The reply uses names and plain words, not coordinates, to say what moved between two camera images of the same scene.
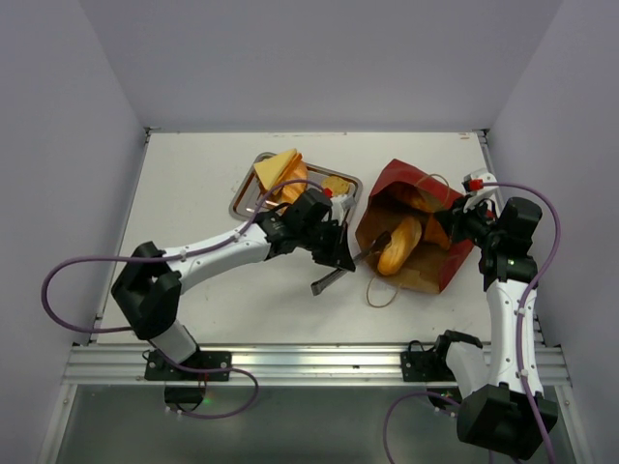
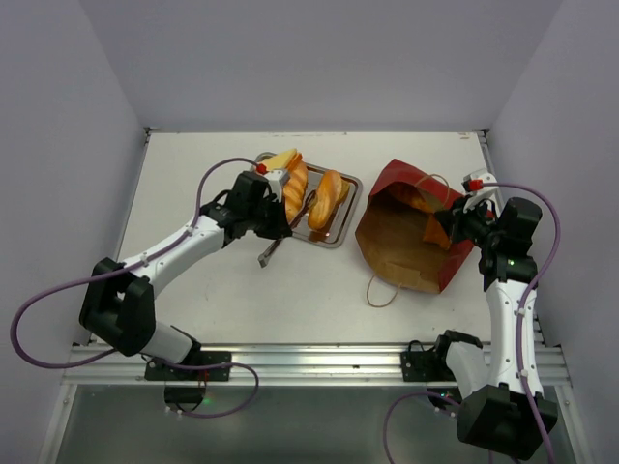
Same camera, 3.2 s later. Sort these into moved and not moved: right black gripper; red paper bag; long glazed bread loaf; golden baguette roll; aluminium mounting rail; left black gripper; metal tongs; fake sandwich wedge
Moved: golden baguette roll; metal tongs; left black gripper
Not moved: red paper bag; fake sandwich wedge; right black gripper; long glazed bread loaf; aluminium mounting rail
